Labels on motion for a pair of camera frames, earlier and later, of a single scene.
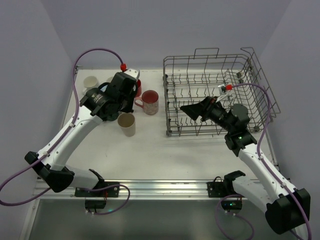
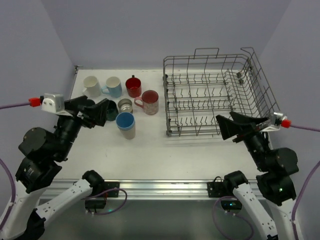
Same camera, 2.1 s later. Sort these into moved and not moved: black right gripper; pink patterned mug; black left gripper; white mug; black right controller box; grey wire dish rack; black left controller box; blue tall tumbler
Moved: blue tall tumbler; black left gripper; black right gripper
Not moved: black right controller box; black left controller box; pink patterned mug; grey wire dish rack; white mug
